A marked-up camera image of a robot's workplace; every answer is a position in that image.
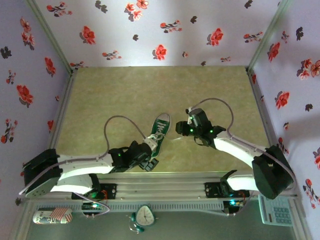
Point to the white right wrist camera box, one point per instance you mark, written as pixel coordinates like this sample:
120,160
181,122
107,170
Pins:
189,112

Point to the green canvas sneaker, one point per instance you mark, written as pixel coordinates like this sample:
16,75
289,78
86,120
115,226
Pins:
155,128

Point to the printed white red tin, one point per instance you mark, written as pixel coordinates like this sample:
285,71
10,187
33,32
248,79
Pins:
50,217

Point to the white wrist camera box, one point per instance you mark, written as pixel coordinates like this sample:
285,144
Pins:
150,141
189,112

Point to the grey aluminium side rail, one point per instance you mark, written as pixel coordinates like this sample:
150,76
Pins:
262,110
63,105

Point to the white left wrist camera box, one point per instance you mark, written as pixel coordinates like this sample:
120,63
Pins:
150,141

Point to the teal alarm clock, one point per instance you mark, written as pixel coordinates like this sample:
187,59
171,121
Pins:
145,216

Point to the left controller circuit board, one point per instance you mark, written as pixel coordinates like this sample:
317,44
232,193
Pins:
93,205

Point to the controller circuit board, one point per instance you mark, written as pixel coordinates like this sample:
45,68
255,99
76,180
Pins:
233,203
93,205

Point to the light blue desk calculator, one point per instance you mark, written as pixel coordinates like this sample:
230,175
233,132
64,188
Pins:
277,215

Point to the right controller circuit board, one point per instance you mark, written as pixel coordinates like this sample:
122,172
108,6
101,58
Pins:
233,203

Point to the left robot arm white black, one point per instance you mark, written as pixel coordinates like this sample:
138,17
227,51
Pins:
85,166

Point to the grey aluminium base rail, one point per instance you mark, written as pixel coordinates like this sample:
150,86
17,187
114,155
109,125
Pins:
160,187

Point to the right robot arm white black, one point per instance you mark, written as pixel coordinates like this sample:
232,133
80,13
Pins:
237,150

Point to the grey aluminium corner post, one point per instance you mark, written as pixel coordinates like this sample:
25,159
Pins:
50,32
268,32

